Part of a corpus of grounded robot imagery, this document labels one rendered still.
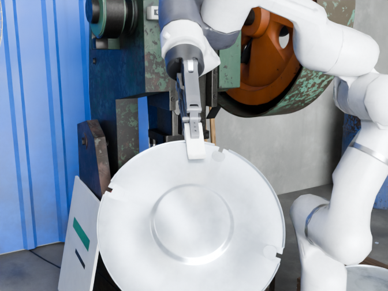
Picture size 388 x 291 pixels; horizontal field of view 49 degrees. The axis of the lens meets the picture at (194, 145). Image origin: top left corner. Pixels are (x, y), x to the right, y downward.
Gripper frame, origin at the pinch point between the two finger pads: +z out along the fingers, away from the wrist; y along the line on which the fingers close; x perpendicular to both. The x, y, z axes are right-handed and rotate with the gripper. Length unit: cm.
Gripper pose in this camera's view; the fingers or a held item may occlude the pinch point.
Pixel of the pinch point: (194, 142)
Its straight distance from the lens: 73.1
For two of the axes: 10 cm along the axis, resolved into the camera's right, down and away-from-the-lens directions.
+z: 1.0, 8.5, -5.2
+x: 9.9, -0.4, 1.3
